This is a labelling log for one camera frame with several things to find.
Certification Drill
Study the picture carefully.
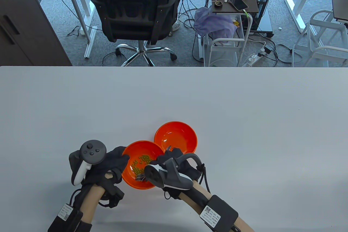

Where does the person's right hand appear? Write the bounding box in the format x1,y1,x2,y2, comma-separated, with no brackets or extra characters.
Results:
156,148,206,200

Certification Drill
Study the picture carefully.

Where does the person's left hand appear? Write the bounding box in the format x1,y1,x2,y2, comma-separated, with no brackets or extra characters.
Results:
69,146,130,208

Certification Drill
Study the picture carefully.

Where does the orange bowl with green beans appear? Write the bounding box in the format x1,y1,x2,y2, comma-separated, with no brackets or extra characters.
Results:
122,141,165,190

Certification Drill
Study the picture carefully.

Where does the orange plastic bowl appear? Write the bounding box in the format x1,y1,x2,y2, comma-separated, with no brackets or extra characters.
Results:
154,121,198,156

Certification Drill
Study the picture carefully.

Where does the person's left forearm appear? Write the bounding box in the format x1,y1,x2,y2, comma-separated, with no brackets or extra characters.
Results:
73,184,106,232

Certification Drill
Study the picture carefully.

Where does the person's right forearm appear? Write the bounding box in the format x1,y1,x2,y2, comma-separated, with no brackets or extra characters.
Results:
179,180,254,232

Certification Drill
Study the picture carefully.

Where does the grey right hand controller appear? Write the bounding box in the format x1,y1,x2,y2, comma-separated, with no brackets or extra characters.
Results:
144,153,203,190

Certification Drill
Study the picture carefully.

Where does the grey hand controller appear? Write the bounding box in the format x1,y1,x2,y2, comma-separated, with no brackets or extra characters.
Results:
144,153,203,190
71,140,107,186

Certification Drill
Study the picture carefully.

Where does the grey left hand controller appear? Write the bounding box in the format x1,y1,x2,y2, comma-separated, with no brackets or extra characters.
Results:
71,140,107,186

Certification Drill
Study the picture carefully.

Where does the pile of green mung beans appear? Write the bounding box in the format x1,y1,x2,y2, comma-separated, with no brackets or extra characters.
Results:
130,155,153,174

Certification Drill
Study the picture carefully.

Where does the black right wrist sensor box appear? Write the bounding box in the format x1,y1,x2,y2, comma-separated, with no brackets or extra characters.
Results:
200,195,239,232

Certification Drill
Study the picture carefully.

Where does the black wrist sensor box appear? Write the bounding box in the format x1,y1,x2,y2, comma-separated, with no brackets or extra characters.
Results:
200,195,239,232
48,203,93,232

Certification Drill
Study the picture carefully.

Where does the black left wrist sensor box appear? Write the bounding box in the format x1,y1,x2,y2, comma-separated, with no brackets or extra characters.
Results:
48,203,93,232

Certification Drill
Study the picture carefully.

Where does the white power strip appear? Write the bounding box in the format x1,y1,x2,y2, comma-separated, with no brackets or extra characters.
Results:
241,48,268,67

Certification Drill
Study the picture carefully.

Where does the white metal cart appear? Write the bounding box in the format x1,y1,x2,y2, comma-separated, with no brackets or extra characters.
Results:
203,12,253,67

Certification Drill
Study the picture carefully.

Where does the purple cloth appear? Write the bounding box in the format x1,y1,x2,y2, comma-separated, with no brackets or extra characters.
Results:
194,6,237,44

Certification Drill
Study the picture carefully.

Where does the black office chair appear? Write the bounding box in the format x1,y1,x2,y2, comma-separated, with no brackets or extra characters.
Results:
89,0,183,67

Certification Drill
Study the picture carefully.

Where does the dark brown cabinet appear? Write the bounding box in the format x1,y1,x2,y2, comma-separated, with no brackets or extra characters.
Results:
0,0,72,66

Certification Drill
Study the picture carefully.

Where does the black smartphone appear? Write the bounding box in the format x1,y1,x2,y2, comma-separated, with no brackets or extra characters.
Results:
227,0,248,11

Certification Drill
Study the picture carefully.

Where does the white metal chair frame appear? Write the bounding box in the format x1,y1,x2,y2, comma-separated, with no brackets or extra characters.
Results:
291,10,348,67

